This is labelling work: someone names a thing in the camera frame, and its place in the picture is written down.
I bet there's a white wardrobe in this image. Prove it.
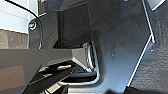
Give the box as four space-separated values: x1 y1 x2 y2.
0 0 39 34

